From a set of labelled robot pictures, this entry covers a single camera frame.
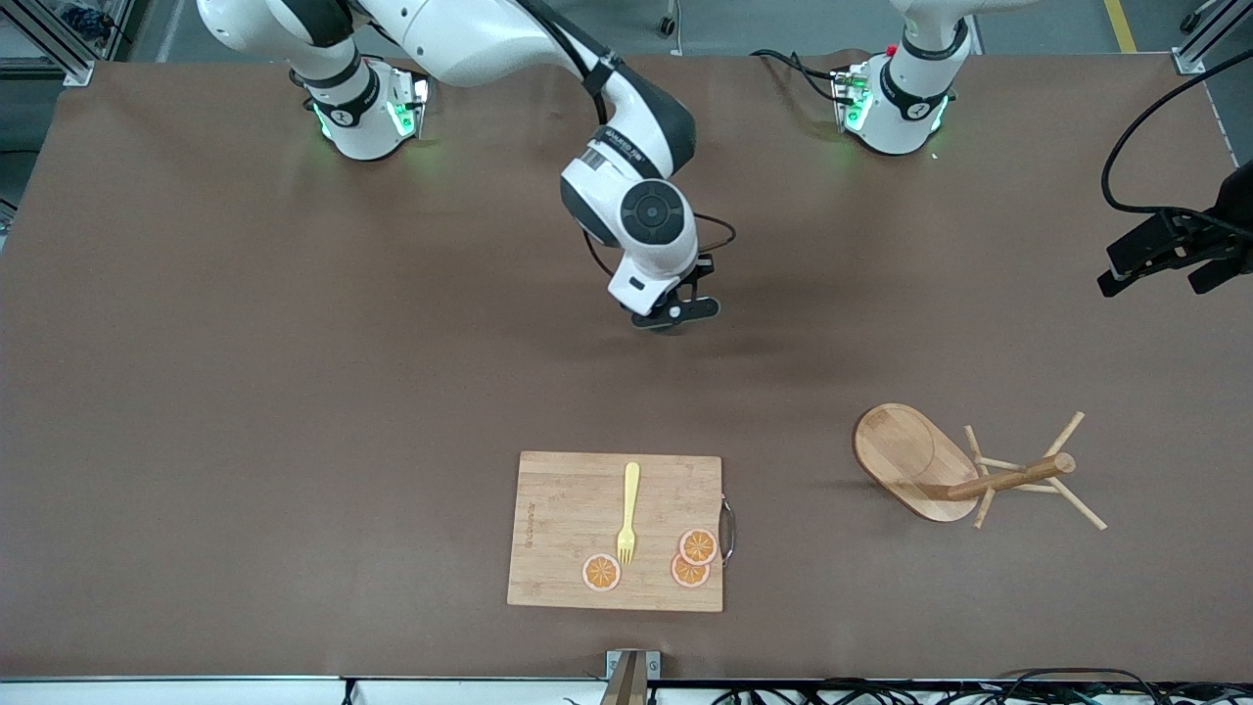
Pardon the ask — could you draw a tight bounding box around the wooden mug rack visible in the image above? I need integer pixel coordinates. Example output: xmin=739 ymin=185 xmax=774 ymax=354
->
xmin=853 ymin=402 xmax=1109 ymax=532

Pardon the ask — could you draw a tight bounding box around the yellow fork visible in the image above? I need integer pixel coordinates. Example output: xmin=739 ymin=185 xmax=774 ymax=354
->
xmin=616 ymin=462 xmax=642 ymax=567

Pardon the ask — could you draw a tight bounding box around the bamboo cutting board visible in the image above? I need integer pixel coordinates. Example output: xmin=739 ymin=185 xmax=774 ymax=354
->
xmin=506 ymin=450 xmax=737 ymax=614

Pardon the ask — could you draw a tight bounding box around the brown pole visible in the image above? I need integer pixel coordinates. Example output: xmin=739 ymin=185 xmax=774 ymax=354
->
xmin=599 ymin=654 xmax=647 ymax=705

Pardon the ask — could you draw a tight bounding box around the black base power cable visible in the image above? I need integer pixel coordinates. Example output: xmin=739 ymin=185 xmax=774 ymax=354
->
xmin=749 ymin=47 xmax=848 ymax=104

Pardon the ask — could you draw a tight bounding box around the grey metal bracket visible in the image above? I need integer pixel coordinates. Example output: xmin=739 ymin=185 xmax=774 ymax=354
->
xmin=605 ymin=649 xmax=661 ymax=705

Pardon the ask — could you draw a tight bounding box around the black cable tangle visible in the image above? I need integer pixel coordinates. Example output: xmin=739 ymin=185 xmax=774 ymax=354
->
xmin=710 ymin=683 xmax=980 ymax=705

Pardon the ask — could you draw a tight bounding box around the black looped cable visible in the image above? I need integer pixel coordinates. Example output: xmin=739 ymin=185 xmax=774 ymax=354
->
xmin=984 ymin=668 xmax=1171 ymax=705

